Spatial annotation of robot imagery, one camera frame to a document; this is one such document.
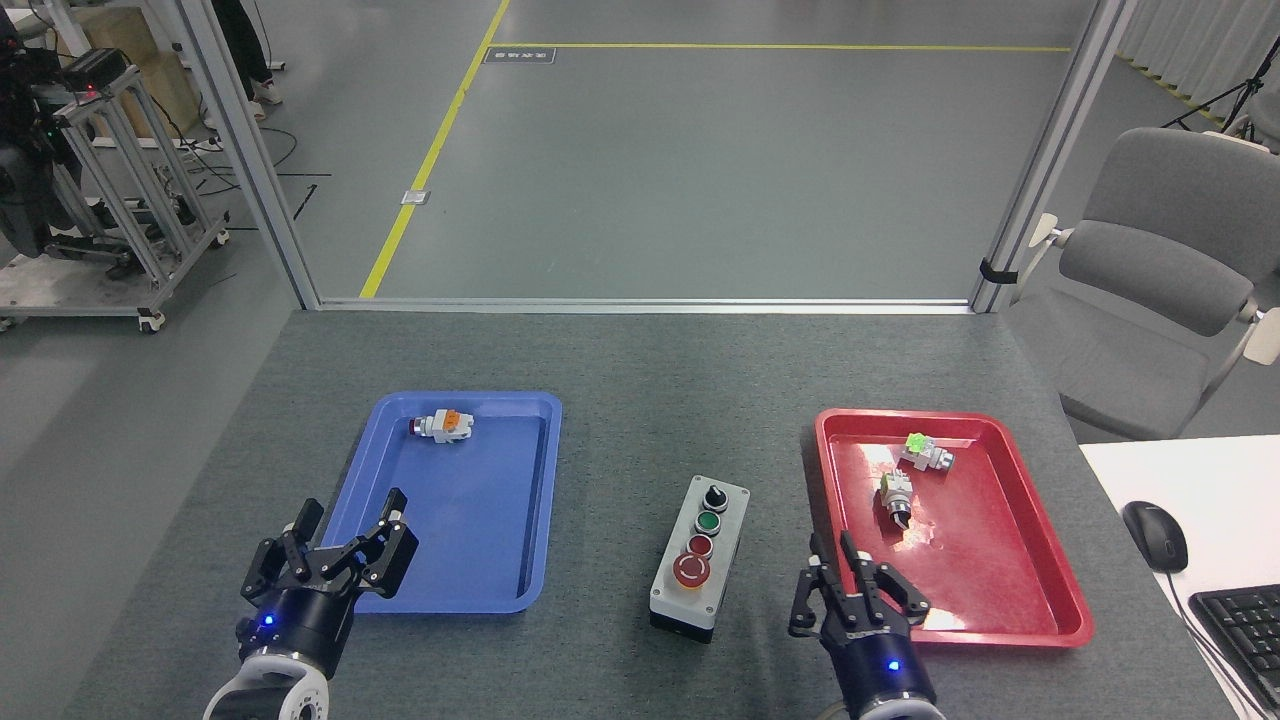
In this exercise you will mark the black knob selector switch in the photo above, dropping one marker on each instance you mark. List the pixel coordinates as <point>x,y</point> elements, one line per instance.
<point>895,492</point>

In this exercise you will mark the red plastic tray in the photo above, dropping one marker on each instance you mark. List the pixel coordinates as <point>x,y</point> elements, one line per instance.
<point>1000,520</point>

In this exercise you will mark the white curtain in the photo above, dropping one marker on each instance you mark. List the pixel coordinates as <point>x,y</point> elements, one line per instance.
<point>1200,40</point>

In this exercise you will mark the green push button switch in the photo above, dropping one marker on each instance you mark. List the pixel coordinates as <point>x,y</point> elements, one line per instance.
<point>925,455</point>

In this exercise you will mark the silver floor socket plate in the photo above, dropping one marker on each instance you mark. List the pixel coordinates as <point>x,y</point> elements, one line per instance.
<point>416,197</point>

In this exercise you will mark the black computer mouse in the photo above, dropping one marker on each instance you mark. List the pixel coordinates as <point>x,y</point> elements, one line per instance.
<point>1155,535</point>

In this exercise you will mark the white desk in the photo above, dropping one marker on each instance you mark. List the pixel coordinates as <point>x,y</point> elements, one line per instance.
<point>1200,480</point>

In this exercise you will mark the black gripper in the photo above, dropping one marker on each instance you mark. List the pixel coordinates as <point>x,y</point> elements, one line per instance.
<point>300,620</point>
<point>875,665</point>

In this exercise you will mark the black post clip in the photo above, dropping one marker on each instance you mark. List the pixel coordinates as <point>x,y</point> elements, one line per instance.
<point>996,272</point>

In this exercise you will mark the dark floor label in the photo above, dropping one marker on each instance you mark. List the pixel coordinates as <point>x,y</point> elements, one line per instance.
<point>519,56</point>

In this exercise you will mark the brown wooden crate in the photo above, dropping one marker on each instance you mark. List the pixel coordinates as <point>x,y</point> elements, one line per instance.
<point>165,85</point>

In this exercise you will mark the silver aluminium crossbar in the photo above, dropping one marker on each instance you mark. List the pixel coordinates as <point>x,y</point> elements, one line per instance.
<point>650,306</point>

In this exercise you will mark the black keyboard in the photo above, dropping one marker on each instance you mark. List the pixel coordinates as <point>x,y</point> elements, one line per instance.
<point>1245,630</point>

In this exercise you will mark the silver aluminium post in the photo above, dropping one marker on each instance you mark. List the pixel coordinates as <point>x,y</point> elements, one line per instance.
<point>245,150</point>
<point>1055,150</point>

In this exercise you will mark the person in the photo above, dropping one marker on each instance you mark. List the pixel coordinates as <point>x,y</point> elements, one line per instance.
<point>245,50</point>

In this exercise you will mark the white orange push button switch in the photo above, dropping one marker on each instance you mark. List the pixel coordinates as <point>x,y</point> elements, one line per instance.
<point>445,426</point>

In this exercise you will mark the grey office chair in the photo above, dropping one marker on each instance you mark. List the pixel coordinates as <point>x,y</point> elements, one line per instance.
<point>1150,270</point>

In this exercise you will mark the black tripod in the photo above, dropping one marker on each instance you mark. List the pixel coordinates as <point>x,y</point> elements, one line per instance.
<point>1235,95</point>

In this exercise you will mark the aluminium frame cart on wheels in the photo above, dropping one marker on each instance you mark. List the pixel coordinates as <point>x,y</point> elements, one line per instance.
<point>150,240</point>

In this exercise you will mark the blue plastic tray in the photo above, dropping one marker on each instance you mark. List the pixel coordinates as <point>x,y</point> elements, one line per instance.
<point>470,500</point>

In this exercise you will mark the black machine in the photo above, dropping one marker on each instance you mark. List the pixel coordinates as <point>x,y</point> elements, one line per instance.
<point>25,190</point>

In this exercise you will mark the grey four-button control box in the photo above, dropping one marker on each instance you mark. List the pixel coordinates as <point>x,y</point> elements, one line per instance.
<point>725,540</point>

